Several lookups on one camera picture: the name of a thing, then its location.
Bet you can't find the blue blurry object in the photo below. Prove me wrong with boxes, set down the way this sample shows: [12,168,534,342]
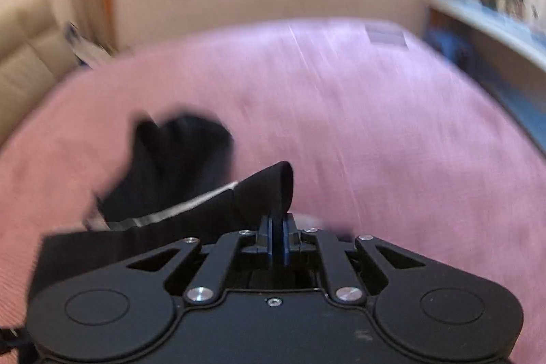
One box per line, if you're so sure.
[426,26,475,67]

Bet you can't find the white and dark bedside object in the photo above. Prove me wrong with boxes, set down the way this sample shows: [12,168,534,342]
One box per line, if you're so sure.
[63,22,114,68]

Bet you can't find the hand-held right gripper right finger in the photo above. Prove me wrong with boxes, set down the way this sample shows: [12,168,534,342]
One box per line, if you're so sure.
[279,213,428,304]

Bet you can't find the dark navy garment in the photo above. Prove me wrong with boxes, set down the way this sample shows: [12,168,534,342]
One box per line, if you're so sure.
[32,112,296,299]

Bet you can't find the grey bedspread label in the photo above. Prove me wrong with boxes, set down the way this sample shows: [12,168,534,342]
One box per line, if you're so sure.
[366,26,407,48]

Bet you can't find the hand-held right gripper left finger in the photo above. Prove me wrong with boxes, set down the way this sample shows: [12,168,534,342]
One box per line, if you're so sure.
[126,214,279,306]

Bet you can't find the pink quilted bedspread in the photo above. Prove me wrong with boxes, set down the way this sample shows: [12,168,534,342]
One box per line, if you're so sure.
[0,18,546,364]

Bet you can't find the white curved desk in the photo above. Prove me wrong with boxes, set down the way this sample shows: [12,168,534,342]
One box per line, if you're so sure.
[424,0,546,160]

